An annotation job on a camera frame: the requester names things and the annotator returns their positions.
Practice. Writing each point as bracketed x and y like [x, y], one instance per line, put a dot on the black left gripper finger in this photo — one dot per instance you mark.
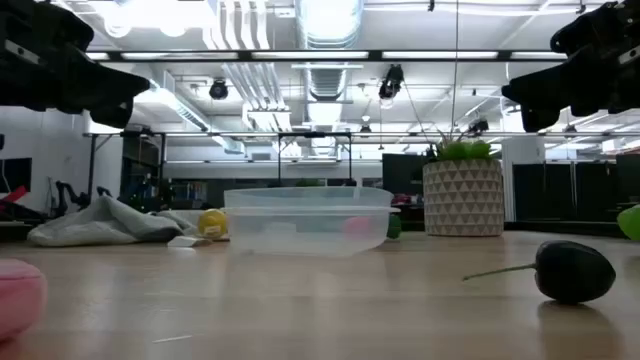
[114, 114]
[105, 85]

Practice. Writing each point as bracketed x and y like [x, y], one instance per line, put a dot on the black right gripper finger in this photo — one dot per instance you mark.
[540, 119]
[550, 87]

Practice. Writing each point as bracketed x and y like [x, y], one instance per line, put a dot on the green round slice toy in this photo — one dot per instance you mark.
[631, 224]

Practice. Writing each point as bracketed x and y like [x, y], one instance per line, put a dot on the yellow lemon toy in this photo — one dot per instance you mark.
[212, 222]

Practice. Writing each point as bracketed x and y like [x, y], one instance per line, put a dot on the dark cherry toy with stem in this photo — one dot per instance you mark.
[575, 272]

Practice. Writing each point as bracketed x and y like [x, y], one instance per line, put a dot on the green pepper toy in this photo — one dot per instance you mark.
[394, 226]

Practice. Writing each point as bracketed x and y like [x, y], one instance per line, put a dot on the pink peach toy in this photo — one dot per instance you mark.
[20, 300]

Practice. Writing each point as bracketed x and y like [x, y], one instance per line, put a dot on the orange carrot toy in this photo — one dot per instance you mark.
[357, 226]

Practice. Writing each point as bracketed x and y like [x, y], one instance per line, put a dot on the black background robot arm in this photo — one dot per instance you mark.
[70, 196]

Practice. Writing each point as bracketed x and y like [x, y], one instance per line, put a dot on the clear plastic tupperware container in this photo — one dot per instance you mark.
[305, 235]

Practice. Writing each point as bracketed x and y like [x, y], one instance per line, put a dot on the black shelf unit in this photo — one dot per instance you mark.
[142, 170]

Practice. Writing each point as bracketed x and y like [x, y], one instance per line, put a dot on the black cabinet row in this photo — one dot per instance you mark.
[565, 192]

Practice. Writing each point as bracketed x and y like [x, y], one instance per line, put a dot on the black ceiling spotlight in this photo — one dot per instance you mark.
[218, 90]

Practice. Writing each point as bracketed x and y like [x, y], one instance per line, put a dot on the succulent in patterned pot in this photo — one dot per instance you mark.
[462, 197]

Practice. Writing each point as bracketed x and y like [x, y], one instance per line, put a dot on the grey cloth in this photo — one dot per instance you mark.
[105, 225]

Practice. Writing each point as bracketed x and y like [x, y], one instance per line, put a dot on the red object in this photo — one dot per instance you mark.
[14, 195]

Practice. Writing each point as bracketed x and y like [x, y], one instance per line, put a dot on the small white block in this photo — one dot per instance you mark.
[186, 242]

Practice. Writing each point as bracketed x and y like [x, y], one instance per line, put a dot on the dark wall monitor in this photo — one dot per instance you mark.
[15, 175]

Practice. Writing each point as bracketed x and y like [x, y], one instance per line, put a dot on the black hanging ceiling camera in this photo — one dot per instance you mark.
[391, 82]

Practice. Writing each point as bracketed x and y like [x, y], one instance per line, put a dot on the black aluminium rig frame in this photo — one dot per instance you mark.
[320, 55]

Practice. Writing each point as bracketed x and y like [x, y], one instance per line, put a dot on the silver ceiling air duct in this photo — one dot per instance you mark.
[330, 22]

